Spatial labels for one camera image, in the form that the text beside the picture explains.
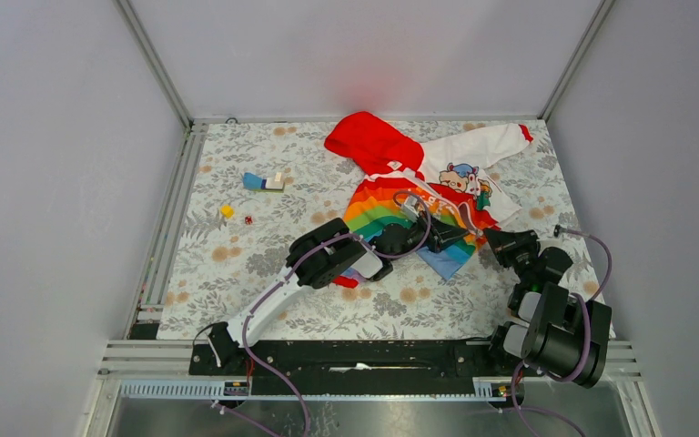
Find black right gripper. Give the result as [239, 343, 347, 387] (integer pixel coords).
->
[481, 228, 540, 286]

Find aluminium frame rails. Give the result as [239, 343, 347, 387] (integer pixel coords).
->
[77, 1, 662, 436]

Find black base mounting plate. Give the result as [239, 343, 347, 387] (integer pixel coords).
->
[188, 340, 519, 396]

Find small yellow cube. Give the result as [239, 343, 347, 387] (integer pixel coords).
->
[219, 205, 235, 219]

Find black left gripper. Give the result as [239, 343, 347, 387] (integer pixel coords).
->
[388, 211, 469, 262]

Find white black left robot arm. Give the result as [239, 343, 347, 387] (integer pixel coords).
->
[203, 213, 469, 374]

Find blue white toy block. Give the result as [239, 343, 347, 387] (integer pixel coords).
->
[242, 172, 285, 192]

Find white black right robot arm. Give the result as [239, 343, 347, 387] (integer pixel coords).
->
[483, 229, 612, 388]

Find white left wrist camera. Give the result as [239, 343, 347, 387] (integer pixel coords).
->
[399, 192, 426, 221]

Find grey slotted cable duct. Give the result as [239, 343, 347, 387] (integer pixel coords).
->
[120, 380, 251, 401]

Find floral patterned table mat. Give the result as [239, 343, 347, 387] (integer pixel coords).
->
[157, 120, 578, 340]

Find rainbow red white kids jacket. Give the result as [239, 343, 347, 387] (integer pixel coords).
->
[325, 112, 533, 279]

